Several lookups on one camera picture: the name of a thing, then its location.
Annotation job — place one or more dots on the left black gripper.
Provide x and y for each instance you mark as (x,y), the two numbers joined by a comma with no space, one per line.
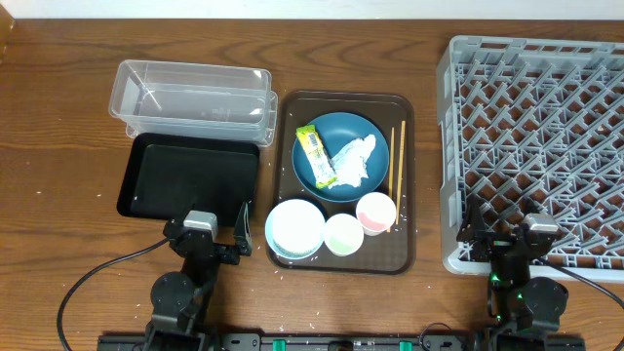
(245,243)

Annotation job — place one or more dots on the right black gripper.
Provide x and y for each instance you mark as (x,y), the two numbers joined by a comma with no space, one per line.
(469,229)

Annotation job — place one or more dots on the light blue white bowl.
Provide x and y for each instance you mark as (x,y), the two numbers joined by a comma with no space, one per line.
(294,229)

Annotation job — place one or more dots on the white cup green inside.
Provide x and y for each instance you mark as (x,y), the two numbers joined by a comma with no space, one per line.
(343,234)

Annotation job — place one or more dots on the yellow green snack wrapper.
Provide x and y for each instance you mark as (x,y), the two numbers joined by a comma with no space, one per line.
(317,156)

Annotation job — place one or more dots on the white cup pink inside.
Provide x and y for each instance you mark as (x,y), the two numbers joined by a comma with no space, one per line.
(376,212)

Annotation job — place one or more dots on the white tissue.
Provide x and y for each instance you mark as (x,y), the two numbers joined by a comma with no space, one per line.
(350,163)

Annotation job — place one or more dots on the dark blue plate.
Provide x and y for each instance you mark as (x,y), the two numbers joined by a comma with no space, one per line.
(336,129)

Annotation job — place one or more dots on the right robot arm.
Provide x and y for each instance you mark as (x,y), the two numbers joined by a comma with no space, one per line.
(527,309)

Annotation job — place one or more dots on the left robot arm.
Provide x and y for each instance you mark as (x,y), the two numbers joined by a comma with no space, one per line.
(180,299)

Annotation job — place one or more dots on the grey dishwasher rack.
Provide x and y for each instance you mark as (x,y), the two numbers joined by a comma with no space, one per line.
(535,119)

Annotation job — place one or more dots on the black plastic tray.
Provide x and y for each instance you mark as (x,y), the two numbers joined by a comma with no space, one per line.
(167,176)

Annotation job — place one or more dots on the brown serving tray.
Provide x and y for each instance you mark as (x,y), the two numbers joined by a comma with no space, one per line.
(392,251)

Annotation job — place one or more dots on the right wooden chopstick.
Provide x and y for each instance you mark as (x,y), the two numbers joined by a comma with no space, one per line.
(400,171)

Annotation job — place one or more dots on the wooden chopstick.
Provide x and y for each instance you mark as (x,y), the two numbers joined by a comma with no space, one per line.
(391,163)
(400,171)

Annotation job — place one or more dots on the left wooden chopstick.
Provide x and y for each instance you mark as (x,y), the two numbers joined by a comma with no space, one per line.
(391,163)

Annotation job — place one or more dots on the clear plastic bin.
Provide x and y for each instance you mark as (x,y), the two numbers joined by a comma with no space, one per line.
(195,100)

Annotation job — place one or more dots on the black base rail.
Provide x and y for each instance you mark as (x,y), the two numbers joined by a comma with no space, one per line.
(256,342)

